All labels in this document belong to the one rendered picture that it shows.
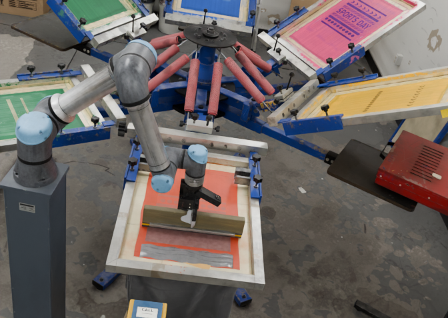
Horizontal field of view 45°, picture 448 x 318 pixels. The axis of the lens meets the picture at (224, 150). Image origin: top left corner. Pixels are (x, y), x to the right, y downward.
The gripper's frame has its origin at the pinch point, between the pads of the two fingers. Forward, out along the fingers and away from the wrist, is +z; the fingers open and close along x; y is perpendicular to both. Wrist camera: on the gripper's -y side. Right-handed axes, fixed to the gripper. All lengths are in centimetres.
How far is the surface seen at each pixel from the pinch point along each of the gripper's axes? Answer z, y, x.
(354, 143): 6, -85, -86
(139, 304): 3.7, 16.1, 41.0
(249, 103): -6, -25, -95
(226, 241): 5.3, -14.0, 3.2
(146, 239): 4.5, 17.8, 8.2
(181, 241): 4.9, 4.0, 6.8
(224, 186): 4.4, -12.9, -32.0
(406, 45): 37, -197, -339
